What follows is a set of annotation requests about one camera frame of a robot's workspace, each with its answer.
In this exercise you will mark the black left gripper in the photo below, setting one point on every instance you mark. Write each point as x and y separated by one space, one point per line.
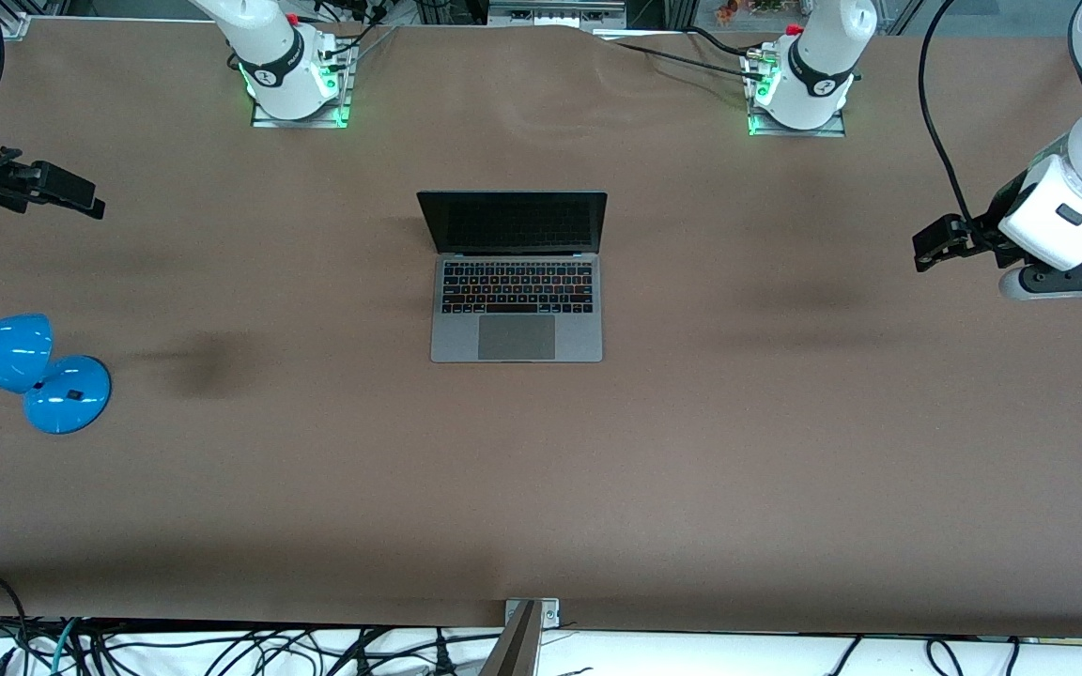
984 232

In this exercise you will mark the grey laptop with black keyboard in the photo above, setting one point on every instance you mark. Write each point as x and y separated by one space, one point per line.
517 338

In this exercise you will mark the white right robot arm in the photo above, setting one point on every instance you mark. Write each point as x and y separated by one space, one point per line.
269 47

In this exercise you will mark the blue desk lamp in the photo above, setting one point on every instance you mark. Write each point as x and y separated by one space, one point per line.
67 394

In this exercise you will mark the brown table cover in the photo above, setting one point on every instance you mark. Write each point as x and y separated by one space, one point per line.
785 469

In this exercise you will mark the grey metal equipment box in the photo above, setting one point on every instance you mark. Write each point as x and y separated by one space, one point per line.
555 14

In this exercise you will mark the grey metal beam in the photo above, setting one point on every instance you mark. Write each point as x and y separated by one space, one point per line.
515 648

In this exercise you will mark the aluminium frame corner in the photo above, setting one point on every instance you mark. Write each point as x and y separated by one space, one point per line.
13 26

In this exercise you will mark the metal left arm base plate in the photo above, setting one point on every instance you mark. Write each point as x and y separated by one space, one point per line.
795 132

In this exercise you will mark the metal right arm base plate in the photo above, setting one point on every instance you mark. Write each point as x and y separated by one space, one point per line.
301 123

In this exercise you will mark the small metal table bracket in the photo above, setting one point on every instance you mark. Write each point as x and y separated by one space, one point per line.
550 615

